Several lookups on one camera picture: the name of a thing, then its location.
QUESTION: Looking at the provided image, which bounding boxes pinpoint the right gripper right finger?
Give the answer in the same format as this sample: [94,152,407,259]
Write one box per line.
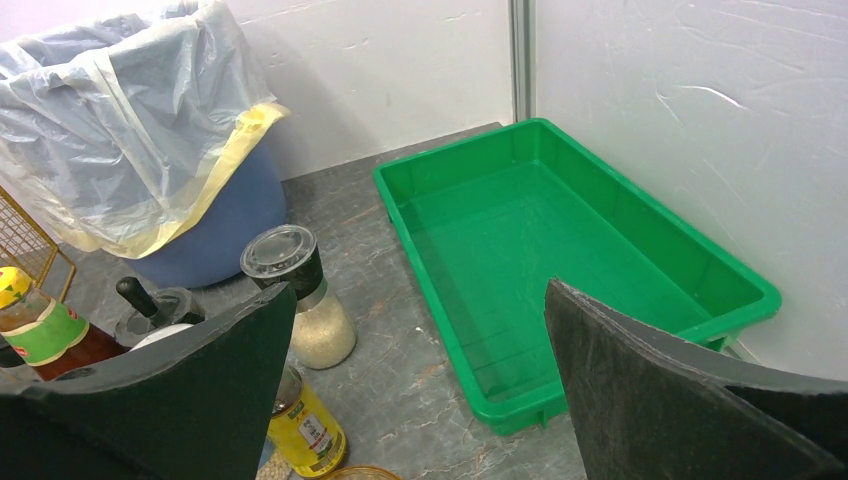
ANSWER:
[544,278,847,479]

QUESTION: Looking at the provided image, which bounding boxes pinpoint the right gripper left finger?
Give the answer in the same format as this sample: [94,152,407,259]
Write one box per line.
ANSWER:
[1,283,296,479]

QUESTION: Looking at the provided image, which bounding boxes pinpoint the small yellow oil bottle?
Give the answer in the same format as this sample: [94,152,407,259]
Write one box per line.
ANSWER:
[268,364,349,479]

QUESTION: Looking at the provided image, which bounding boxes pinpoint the red sauce bottle green label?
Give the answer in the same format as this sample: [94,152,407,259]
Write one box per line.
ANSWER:
[1,266,128,381]

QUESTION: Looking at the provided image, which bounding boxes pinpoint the amber glass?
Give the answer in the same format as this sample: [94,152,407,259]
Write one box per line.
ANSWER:
[323,465,401,480]

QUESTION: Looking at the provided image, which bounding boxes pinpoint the green plastic tray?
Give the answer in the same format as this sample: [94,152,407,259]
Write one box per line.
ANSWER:
[374,118,782,436]

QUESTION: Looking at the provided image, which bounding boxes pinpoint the bin with plastic liner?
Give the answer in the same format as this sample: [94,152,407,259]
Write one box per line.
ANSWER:
[1,1,287,288]

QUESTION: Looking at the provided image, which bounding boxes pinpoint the yellow wire rack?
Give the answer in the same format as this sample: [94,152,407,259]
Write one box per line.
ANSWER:
[1,188,77,301]

